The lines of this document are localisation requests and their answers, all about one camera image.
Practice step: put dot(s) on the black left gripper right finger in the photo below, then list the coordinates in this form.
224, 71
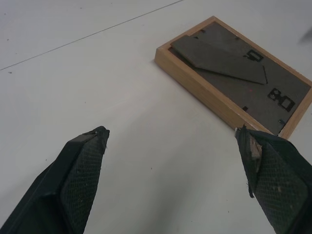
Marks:
280, 180

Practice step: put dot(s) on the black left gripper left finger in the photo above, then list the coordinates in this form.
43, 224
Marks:
73, 180

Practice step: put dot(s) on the wooden tray frame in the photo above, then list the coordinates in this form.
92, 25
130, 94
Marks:
234, 80

